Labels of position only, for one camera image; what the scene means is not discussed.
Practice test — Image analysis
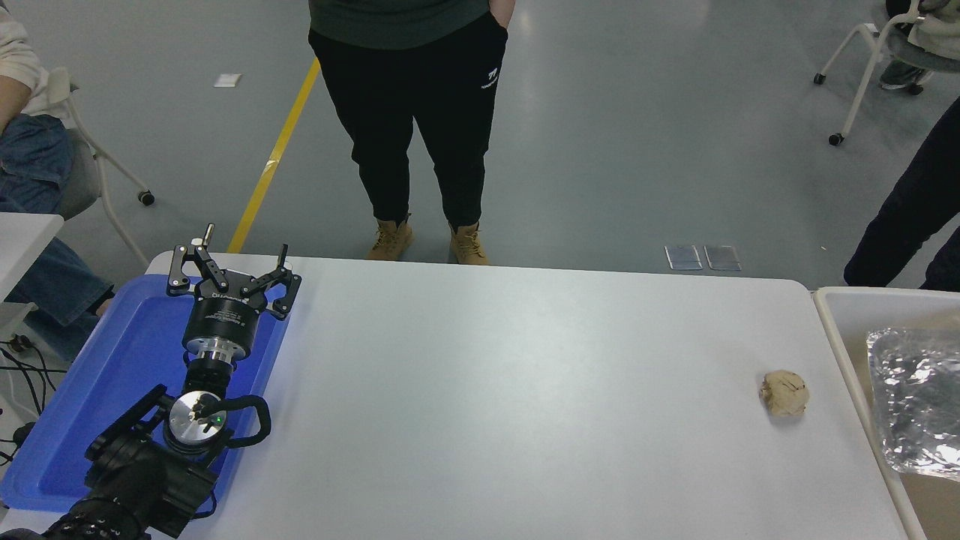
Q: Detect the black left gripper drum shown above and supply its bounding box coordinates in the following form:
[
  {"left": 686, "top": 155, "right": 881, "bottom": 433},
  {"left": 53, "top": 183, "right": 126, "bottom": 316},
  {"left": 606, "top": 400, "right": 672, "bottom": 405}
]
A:
[{"left": 183, "top": 279, "right": 266, "bottom": 354}]

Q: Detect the silver foil tray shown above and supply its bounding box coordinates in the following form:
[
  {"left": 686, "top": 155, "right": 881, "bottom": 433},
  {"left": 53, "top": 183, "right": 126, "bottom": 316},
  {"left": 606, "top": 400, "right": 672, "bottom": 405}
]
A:
[{"left": 867, "top": 326, "right": 960, "bottom": 482}]

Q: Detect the clear floor plate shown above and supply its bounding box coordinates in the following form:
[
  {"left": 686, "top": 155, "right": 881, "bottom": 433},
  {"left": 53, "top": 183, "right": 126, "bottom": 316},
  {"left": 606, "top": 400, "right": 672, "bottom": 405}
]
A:
[
  {"left": 703, "top": 244, "right": 743, "bottom": 272},
  {"left": 664, "top": 244, "right": 704, "bottom": 272}
]

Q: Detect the blue plastic tray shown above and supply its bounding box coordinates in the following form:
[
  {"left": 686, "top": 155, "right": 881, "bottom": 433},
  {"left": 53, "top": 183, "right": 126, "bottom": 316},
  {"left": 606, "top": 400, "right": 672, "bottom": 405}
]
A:
[{"left": 0, "top": 274, "right": 293, "bottom": 515}]

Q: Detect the white wheeled chair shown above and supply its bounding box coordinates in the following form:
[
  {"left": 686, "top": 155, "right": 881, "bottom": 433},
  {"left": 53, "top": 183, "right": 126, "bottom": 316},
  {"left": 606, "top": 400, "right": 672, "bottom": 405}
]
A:
[
  {"left": 45, "top": 66, "right": 156, "bottom": 268},
  {"left": 813, "top": 0, "right": 960, "bottom": 147}
]

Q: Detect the white side table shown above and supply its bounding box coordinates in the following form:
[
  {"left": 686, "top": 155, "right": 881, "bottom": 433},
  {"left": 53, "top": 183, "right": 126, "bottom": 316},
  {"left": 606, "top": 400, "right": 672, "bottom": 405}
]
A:
[{"left": 0, "top": 212, "right": 65, "bottom": 302}]

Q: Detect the seated person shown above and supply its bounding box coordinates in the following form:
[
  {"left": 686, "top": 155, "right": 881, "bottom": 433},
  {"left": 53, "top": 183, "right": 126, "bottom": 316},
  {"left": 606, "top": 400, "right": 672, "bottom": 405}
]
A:
[{"left": 0, "top": 7, "right": 115, "bottom": 362}]

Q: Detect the standing person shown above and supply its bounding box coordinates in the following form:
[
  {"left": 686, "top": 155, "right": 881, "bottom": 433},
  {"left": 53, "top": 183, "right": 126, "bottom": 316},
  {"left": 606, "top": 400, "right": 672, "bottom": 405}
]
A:
[{"left": 307, "top": 0, "right": 518, "bottom": 266}]

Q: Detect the crumpled tan paper ball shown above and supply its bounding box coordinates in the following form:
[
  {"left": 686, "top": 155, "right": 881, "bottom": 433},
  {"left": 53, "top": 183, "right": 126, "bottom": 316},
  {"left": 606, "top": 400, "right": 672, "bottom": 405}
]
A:
[{"left": 759, "top": 369, "right": 811, "bottom": 418}]

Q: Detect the large pale bin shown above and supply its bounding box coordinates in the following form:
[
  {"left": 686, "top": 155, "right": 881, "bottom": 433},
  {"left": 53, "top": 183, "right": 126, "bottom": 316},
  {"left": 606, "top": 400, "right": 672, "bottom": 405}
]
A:
[{"left": 814, "top": 287, "right": 960, "bottom": 540}]

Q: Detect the person on chair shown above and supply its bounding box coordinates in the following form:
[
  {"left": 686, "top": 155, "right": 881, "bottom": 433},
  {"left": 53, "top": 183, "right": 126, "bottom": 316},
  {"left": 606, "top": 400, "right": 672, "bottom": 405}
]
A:
[{"left": 879, "top": 0, "right": 960, "bottom": 96}]

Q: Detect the black cable with plug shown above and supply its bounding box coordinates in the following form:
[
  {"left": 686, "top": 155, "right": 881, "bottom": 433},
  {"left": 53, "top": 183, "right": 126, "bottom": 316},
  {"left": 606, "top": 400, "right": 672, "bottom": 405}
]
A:
[{"left": 0, "top": 421, "right": 37, "bottom": 464}]

